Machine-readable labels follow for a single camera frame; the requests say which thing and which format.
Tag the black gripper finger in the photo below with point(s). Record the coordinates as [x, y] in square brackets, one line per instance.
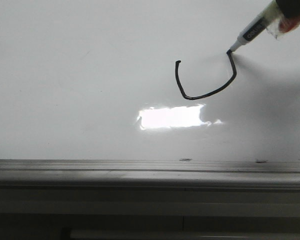
[289, 8]

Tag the white black whiteboard marker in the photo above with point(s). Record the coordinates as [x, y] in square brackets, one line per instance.
[264, 19]

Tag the grey aluminium whiteboard frame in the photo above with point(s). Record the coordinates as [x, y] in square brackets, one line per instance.
[179, 173]

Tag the white whiteboard surface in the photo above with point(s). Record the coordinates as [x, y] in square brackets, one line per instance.
[95, 79]

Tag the red round magnet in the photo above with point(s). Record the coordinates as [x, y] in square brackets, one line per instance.
[288, 24]

